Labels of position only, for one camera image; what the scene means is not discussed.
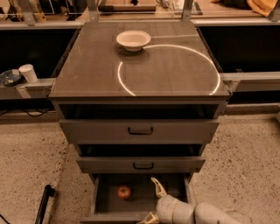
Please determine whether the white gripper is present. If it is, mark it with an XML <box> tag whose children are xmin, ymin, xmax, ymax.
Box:
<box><xmin>137</xmin><ymin>177</ymin><xmax>194</xmax><ymax>224</ymax></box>

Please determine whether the red apple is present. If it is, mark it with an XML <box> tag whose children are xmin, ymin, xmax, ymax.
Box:
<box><xmin>117</xmin><ymin>185</ymin><xmax>132</xmax><ymax>200</ymax></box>

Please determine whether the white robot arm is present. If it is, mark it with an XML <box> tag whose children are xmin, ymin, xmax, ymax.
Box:
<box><xmin>137</xmin><ymin>178</ymin><xmax>242</xmax><ymax>224</ymax></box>

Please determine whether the grey bottom drawer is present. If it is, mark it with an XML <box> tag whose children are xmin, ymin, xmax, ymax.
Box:
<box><xmin>80</xmin><ymin>173</ymin><xmax>191</xmax><ymax>224</ymax></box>

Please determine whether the grey drawer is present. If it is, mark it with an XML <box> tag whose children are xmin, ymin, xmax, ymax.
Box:
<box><xmin>80</xmin><ymin>173</ymin><xmax>191</xmax><ymax>224</ymax></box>
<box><xmin>77</xmin><ymin>157</ymin><xmax>205</xmax><ymax>174</ymax></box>
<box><xmin>59</xmin><ymin>119</ymin><xmax>219</xmax><ymax>144</ymax></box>

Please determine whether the grey middle drawer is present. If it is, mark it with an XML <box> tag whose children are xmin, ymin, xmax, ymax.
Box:
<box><xmin>77</xmin><ymin>157</ymin><xmax>205</xmax><ymax>174</ymax></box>

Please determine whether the grey drawer cabinet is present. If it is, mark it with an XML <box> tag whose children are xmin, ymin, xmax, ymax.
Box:
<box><xmin>48</xmin><ymin>20</ymin><xmax>231</xmax><ymax>224</ymax></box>

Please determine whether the grey top drawer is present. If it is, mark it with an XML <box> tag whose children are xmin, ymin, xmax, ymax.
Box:
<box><xmin>59</xmin><ymin>119</ymin><xmax>219</xmax><ymax>144</ymax></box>

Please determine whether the black bar on floor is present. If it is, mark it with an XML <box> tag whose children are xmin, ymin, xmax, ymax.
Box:
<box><xmin>35</xmin><ymin>185</ymin><xmax>56</xmax><ymax>224</ymax></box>

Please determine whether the white paper bowl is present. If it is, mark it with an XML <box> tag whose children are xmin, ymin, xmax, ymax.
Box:
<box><xmin>116</xmin><ymin>31</ymin><xmax>151</xmax><ymax>52</ymax></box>

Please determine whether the white paper cup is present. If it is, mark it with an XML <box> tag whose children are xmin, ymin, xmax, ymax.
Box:
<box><xmin>18</xmin><ymin>64</ymin><xmax>38</xmax><ymax>83</ymax></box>

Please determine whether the dark blue plate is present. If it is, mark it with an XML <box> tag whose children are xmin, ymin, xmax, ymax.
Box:
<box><xmin>0</xmin><ymin>69</ymin><xmax>22</xmax><ymax>87</ymax></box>

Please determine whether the yellow cloth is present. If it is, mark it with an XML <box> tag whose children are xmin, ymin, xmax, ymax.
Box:
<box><xmin>211</xmin><ymin>0</ymin><xmax>279</xmax><ymax>18</ymax></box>

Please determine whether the grey metal shelf rail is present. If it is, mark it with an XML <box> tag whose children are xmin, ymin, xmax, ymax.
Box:
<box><xmin>0</xmin><ymin>78</ymin><xmax>56</xmax><ymax>100</ymax></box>

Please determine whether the black cable under shelf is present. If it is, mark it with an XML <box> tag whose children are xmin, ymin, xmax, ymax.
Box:
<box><xmin>0</xmin><ymin>108</ymin><xmax>53</xmax><ymax>118</ymax></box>

